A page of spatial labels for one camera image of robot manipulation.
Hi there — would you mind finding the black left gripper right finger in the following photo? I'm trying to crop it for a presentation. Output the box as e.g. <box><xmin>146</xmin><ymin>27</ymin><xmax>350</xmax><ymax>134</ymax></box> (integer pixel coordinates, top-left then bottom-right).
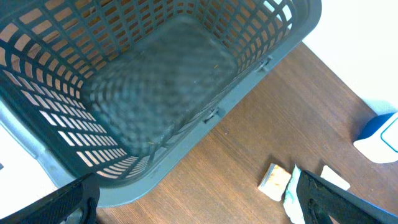
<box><xmin>297</xmin><ymin>170</ymin><xmax>397</xmax><ymax>224</ymax></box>

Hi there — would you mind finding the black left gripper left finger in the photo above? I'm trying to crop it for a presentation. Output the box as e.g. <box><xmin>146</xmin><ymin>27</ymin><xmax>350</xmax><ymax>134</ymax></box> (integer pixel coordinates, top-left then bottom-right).
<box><xmin>1</xmin><ymin>174</ymin><xmax>100</xmax><ymax>223</ymax></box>

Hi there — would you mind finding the teal soap pouch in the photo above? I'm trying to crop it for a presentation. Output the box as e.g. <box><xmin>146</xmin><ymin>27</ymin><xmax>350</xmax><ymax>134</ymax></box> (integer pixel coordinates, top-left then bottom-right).
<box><xmin>283</xmin><ymin>165</ymin><xmax>305</xmax><ymax>224</ymax></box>

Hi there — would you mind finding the orange tissue packet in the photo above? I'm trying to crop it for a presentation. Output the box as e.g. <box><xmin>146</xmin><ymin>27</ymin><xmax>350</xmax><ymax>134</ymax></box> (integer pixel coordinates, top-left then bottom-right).
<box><xmin>258</xmin><ymin>163</ymin><xmax>292</xmax><ymax>202</ymax></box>

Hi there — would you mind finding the white barcode scanner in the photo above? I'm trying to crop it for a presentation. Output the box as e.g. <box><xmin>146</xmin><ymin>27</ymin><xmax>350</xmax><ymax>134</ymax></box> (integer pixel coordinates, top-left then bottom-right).
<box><xmin>353</xmin><ymin>112</ymin><xmax>397</xmax><ymax>164</ymax></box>

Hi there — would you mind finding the dark grey plastic basket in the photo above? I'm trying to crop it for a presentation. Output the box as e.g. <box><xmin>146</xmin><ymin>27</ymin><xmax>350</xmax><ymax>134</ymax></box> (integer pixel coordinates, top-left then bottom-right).
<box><xmin>1</xmin><ymin>0</ymin><xmax>322</xmax><ymax>207</ymax></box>

